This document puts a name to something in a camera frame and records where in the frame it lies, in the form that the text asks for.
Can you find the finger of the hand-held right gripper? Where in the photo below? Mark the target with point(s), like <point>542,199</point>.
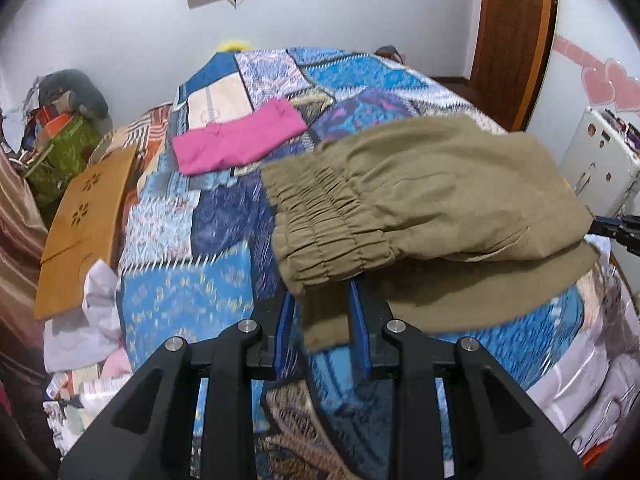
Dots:
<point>620,230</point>

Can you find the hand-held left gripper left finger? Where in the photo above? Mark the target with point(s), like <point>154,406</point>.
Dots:
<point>286,320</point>

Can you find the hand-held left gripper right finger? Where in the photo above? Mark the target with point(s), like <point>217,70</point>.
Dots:
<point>359,330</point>

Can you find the olive green pants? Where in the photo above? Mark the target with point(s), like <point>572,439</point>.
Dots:
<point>425,185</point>

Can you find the blue patchwork blanket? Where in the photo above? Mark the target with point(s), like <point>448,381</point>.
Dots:
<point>200,280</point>

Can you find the cluster of small bottles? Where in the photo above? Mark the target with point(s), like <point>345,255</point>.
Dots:
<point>625,127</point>

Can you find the white satin bedsheet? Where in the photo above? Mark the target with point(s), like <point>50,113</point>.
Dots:
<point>590,370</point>

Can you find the pink garment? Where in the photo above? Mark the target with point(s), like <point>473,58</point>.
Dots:
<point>235,140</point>

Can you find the white cloth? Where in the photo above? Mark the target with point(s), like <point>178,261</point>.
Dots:
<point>85,330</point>

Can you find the brown wooden door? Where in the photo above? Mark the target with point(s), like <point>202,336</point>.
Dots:
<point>515,35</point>

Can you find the white clutter pile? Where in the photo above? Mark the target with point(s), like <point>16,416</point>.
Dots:
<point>80,405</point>

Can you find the wooden board with flower cutouts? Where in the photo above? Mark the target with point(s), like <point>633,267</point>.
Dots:
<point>75,240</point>

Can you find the orange striped cloth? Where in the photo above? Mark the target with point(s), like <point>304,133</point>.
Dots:
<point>145,130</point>

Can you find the green patterned bag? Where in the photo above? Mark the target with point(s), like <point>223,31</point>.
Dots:
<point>65,155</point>

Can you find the dark grey bag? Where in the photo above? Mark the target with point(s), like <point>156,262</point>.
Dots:
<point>387,54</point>

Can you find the pile of colourful clothes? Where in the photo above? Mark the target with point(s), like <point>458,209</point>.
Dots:
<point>35,115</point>

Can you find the pink heart wall decoration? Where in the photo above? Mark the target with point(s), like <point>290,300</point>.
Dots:
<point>600,82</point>

